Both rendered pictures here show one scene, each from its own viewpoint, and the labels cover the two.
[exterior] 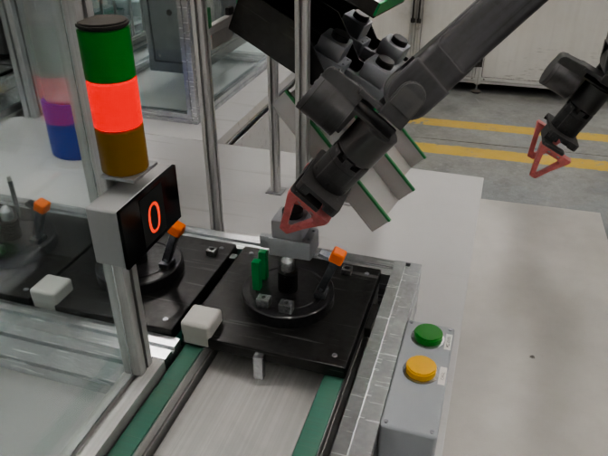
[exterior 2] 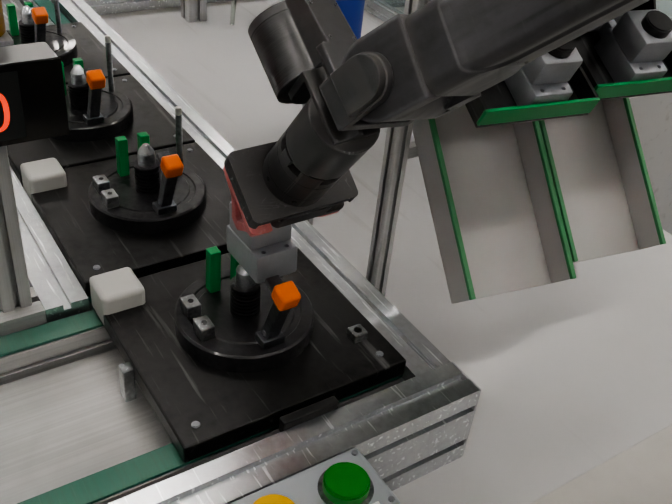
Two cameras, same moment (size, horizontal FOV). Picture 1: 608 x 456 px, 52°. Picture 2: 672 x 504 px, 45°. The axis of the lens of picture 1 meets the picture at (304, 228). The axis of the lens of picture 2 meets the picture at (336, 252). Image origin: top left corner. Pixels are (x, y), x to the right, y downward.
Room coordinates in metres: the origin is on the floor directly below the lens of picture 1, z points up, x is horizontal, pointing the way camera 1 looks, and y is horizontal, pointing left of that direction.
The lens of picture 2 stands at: (0.31, -0.41, 1.52)
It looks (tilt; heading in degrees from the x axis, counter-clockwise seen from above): 36 degrees down; 36
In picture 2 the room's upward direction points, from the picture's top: 6 degrees clockwise
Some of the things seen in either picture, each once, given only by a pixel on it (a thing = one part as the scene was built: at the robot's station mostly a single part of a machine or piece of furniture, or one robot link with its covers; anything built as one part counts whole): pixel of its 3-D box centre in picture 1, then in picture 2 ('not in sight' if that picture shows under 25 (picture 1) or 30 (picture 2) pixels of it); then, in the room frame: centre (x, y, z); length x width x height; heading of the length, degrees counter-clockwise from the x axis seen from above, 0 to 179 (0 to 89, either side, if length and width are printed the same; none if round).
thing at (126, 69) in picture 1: (107, 52); not in sight; (0.61, 0.19, 1.38); 0.05 x 0.05 x 0.05
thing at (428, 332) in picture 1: (428, 337); (345, 486); (0.68, -0.18, 0.96); 0.04 x 0.04 x 0.02
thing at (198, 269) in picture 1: (136, 248); (146, 172); (0.84, 0.27, 1.01); 0.24 x 0.24 x 0.13; 73
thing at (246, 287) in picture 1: (288, 293); (244, 317); (0.76, 0.02, 0.98); 0.14 x 0.14 x 0.02
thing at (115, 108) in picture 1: (114, 100); not in sight; (0.61, 0.19, 1.33); 0.05 x 0.05 x 0.05
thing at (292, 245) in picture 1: (287, 229); (256, 225); (0.77, 0.02, 1.09); 0.08 x 0.04 x 0.07; 72
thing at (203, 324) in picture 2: (286, 306); (204, 328); (0.71, 0.03, 1.00); 0.02 x 0.01 x 0.02; 73
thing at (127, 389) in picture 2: (259, 365); (127, 381); (0.64, 0.06, 0.95); 0.01 x 0.01 x 0.04; 73
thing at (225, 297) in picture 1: (288, 303); (244, 331); (0.76, 0.02, 0.96); 0.24 x 0.24 x 0.02; 73
